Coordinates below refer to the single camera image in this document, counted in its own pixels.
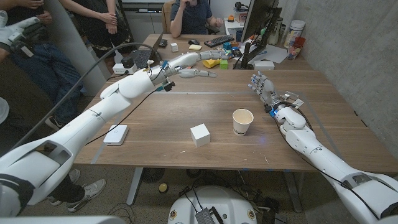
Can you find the black computer monitor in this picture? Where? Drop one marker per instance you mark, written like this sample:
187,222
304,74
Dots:
256,15

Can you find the white paper tag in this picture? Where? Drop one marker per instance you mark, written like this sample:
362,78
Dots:
295,101

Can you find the black floor fan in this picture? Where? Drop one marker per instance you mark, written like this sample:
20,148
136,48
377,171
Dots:
153,175

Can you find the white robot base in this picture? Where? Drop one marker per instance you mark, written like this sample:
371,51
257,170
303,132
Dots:
214,200

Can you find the standing person in black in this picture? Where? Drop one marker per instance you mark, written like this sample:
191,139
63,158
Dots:
99,25

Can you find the blue cube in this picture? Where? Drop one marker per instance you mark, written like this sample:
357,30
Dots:
227,45

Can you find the small white cube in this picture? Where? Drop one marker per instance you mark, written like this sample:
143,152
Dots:
174,47

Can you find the black computer mouse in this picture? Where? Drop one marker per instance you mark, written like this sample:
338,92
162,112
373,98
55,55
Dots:
193,42

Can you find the grey table leg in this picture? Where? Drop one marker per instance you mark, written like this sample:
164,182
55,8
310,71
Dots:
134,186
293,191

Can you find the white labelled canister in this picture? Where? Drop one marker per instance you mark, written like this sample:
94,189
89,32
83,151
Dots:
293,31

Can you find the white paper sheet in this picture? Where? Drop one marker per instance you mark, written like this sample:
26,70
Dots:
273,53

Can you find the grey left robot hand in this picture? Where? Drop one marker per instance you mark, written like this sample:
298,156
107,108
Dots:
186,60

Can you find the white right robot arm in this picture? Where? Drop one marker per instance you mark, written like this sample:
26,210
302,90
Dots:
314,149

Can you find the black keyboard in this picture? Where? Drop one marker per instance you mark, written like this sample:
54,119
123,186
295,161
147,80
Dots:
219,40

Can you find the blue mug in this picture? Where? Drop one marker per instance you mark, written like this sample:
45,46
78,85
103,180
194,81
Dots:
239,35

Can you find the yellow toy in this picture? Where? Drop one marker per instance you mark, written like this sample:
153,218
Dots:
211,63

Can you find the yellow ball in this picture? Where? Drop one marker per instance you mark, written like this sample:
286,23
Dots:
163,188

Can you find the black electronics box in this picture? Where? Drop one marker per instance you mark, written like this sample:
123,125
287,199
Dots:
206,216

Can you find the paper cup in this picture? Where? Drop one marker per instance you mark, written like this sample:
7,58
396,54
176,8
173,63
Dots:
242,123

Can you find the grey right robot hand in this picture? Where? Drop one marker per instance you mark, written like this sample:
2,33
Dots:
265,90

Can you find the black laptop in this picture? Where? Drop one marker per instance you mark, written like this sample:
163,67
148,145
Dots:
141,57

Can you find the flat white box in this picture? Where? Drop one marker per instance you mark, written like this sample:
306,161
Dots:
115,134

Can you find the yellow sticky note pad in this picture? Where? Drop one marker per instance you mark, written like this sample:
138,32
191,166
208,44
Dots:
195,47

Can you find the wooden office chair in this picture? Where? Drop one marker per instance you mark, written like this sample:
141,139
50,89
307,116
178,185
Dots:
166,17

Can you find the white power adapter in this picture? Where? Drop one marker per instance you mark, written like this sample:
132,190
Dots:
122,68

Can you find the black headphones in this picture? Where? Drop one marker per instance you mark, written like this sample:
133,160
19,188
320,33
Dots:
242,5

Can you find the green cube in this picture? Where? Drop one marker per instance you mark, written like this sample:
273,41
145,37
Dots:
224,64

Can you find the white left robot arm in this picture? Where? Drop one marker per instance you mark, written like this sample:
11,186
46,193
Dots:
93,118

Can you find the standing person in jeans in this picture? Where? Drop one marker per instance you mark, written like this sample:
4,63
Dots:
49,68

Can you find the white and black camera rig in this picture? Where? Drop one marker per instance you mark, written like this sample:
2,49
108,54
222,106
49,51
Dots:
21,32

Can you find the white rectangular device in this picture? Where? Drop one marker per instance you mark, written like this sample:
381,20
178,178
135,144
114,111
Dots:
264,65

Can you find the seated person dark blue shirt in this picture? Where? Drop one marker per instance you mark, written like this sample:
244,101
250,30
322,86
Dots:
192,17

